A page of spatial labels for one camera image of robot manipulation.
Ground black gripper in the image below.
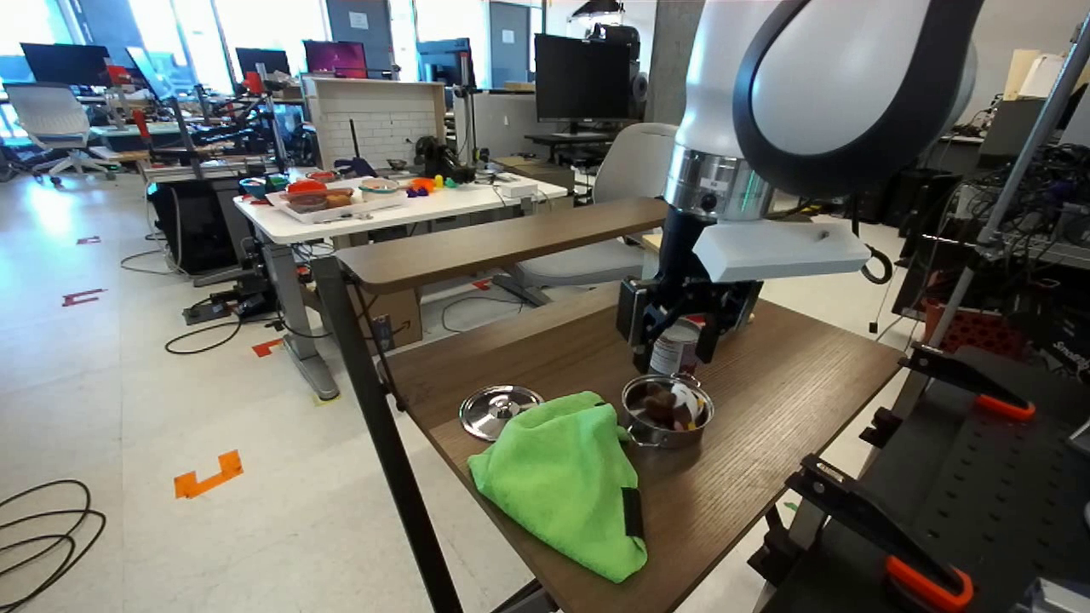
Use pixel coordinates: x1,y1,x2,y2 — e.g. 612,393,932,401
615,207,761,376

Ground brown object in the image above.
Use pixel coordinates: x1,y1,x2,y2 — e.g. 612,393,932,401
636,385,698,425

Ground small steel pot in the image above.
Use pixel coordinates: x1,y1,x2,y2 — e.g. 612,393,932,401
621,376,715,451

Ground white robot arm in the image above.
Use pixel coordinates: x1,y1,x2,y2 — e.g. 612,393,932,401
615,0,984,373

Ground round steel pot lid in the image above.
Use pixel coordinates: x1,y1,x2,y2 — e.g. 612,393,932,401
455,385,540,442

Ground white tin can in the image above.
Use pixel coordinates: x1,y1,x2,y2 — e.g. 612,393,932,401
651,323,698,376

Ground green microfiber cloth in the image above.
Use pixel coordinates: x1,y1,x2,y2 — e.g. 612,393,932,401
467,393,651,584

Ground grey office chair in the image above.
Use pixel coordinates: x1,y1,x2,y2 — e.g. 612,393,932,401
494,124,679,306

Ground dark wooden shelf board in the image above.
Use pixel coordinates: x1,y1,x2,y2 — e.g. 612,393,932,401
336,206,664,295

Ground black clamp orange tip near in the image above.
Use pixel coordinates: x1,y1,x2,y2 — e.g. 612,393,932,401
788,456,979,613

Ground black clamp orange tip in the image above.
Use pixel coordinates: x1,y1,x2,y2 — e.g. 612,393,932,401
907,346,1036,422
788,456,979,613

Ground black computer monitor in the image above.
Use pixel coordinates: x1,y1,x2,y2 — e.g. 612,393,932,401
534,35,636,120

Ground black clamp orange tip far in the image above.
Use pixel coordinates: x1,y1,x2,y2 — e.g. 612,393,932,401
907,346,1036,422

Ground white office desk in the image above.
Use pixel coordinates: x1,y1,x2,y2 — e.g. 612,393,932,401
236,174,567,401

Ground orange items on desk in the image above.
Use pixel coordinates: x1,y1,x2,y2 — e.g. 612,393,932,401
283,171,354,213

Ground orange floor tape marker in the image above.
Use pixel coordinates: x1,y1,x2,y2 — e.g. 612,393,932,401
175,451,246,499

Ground white office chair far left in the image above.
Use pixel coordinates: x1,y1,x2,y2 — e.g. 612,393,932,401
8,83,115,183

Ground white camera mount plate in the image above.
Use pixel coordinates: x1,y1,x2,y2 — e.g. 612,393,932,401
696,222,870,284

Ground black metal frame post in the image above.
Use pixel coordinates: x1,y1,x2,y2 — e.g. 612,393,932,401
309,261,463,613

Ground black floor cable coil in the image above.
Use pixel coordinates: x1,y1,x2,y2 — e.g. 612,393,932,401
0,476,108,613

